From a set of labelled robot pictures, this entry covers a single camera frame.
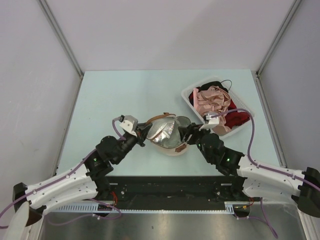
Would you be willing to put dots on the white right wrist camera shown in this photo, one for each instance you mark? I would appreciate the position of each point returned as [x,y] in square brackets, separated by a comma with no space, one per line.
[211,120]

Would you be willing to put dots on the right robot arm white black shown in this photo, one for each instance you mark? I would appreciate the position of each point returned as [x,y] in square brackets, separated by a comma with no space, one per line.
[302,186]

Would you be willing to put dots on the left aluminium frame post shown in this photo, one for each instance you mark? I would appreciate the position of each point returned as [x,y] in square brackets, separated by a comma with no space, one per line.
[56,28]

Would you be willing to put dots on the aluminium frame post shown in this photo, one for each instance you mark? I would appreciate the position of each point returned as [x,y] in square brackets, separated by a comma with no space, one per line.
[56,28]
[279,35]

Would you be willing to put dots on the white slotted cable duct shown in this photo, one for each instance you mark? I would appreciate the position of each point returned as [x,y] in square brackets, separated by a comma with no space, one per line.
[98,208]

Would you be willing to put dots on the right aluminium frame post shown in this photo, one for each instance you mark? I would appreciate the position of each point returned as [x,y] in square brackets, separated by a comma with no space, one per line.
[279,35]

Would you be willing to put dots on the white plastic mesh basket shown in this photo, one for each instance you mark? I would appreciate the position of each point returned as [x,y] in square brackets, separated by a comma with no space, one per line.
[239,104]

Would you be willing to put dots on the black bra with strap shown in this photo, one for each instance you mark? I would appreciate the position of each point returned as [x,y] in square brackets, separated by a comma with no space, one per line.
[218,84]

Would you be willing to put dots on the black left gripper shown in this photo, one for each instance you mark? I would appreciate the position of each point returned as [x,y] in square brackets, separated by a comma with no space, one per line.
[141,130]

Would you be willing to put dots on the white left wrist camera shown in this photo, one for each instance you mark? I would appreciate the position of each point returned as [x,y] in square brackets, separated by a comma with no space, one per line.
[129,125]

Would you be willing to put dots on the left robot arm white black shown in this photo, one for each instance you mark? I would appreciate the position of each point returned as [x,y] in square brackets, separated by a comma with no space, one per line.
[85,181]

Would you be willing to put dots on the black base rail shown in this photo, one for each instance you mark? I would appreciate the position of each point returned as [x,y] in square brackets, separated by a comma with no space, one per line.
[217,188]

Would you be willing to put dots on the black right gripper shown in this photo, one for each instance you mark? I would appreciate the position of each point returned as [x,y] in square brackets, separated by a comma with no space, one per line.
[192,129]

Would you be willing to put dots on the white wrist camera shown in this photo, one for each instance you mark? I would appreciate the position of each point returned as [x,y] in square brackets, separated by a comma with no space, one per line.
[211,120]
[129,125]

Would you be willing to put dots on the dark red lace bra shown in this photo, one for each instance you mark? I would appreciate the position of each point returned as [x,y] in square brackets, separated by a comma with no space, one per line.
[229,120]

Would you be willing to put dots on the beige round laundry bag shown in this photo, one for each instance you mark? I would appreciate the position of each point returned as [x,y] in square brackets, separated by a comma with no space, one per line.
[164,133]

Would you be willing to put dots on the pink satin garment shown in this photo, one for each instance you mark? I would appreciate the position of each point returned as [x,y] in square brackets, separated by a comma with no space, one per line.
[214,99]

